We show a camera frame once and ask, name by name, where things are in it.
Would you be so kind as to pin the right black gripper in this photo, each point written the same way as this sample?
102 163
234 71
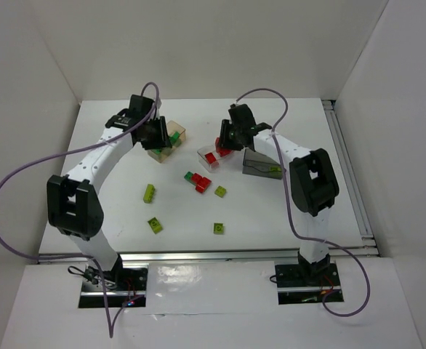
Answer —
227 135

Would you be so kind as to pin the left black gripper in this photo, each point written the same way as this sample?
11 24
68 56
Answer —
158 134

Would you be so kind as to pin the dark green lego square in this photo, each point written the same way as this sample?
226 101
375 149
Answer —
175 138

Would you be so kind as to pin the orange transparent container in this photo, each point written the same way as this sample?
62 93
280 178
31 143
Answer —
172 127

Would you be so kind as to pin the red lego long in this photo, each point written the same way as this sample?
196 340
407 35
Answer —
224 152

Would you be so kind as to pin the grey transparent container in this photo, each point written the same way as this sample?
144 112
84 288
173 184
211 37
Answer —
256 164

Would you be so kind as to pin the clear transparent container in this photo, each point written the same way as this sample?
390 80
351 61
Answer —
211 148

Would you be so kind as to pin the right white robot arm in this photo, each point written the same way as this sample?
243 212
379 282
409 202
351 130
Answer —
310 184

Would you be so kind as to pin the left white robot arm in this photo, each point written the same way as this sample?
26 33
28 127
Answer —
73 206

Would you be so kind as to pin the dark green lego attached red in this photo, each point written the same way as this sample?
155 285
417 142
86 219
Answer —
188 176

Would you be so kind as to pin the lime lego long left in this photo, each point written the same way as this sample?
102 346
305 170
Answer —
149 194

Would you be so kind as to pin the red lego pair centre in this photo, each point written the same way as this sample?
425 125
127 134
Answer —
201 183

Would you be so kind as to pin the aluminium rail front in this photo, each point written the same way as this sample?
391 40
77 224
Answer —
256 254

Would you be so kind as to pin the aluminium rail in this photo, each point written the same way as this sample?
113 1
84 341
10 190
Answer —
347 170
256 254

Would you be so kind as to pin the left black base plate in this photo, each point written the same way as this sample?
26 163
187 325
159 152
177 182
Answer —
130 289

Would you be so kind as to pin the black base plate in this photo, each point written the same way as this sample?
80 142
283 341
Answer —
293 288
130 289

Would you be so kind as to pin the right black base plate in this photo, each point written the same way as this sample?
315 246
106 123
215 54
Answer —
293 288

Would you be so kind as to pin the aluminium rail right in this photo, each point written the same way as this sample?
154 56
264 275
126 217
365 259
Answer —
347 170

